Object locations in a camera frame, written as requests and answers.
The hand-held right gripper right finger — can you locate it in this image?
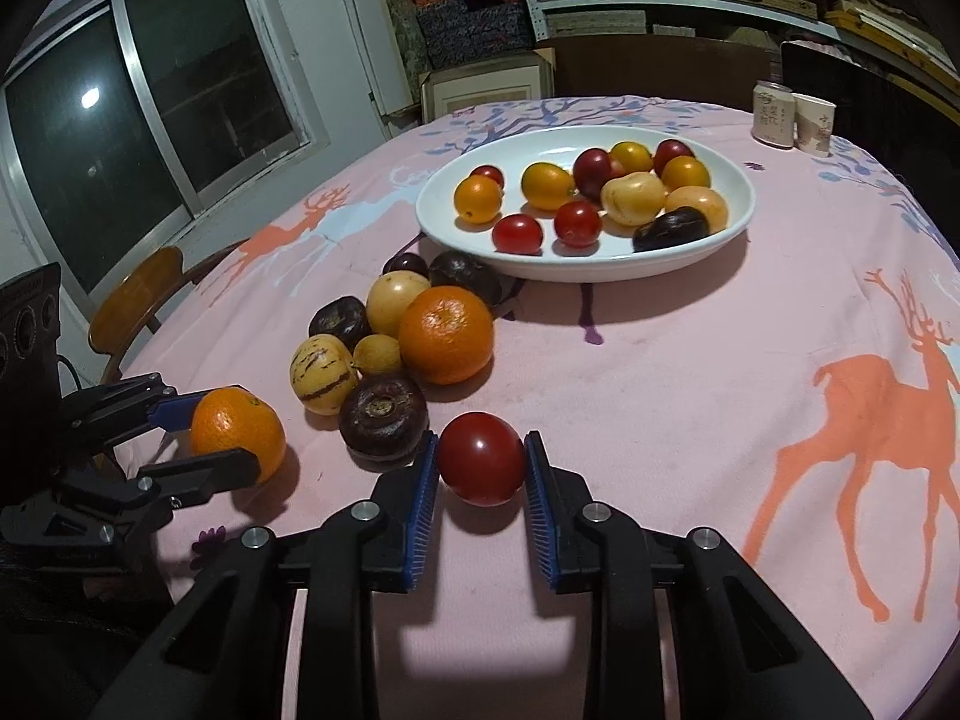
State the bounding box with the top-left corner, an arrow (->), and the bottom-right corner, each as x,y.
523,430 -> 875,720

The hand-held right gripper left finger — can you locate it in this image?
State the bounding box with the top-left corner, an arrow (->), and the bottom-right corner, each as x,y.
86,431 -> 440,720

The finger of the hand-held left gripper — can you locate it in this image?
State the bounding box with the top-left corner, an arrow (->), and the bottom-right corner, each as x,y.
120,447 -> 262,509
56,373 -> 205,447

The orange mandarin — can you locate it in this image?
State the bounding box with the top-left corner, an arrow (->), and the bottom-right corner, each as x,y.
397,286 -> 496,386
189,386 -> 287,486

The white oval plate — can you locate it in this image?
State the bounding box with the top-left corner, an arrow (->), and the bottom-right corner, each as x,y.
415,126 -> 755,284

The yellow fruit with red blush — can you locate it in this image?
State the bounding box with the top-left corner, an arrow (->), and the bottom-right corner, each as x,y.
664,186 -> 729,235

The dark red round fruit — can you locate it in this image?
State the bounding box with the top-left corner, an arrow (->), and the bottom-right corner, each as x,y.
652,139 -> 696,177
573,148 -> 623,202

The large dark water chestnut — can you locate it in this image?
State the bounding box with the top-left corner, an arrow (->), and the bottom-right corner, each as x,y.
337,371 -> 430,464

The wooden armchair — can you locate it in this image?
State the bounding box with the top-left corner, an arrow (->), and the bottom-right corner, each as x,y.
88,244 -> 248,383

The striped pepino melon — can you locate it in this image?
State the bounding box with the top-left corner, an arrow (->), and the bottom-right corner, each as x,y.
289,334 -> 359,416

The small yellow round fruit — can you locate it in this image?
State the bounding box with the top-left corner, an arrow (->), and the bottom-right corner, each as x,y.
352,334 -> 406,377

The pink deer print tablecloth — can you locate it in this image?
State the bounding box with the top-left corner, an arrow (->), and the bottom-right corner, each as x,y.
112,94 -> 960,720

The large yellow round fruit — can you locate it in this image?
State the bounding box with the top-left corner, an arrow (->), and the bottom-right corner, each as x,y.
366,271 -> 434,340

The sliding glass window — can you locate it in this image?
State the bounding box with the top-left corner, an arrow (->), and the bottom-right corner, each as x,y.
0,0 -> 331,301

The white wooden board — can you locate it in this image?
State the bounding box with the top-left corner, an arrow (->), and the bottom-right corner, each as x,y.
337,0 -> 417,140

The framed picture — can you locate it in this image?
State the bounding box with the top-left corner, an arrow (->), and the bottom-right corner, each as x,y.
418,49 -> 556,125

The brown wooden chair back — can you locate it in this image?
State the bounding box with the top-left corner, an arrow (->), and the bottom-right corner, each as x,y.
536,36 -> 773,106

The printed paper cup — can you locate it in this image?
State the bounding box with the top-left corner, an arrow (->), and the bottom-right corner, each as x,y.
793,94 -> 836,158

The black chair back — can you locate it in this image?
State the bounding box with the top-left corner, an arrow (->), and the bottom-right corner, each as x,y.
780,41 -> 960,188

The stack of yellow flat boxes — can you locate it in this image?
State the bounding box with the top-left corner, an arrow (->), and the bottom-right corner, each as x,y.
825,0 -> 960,76

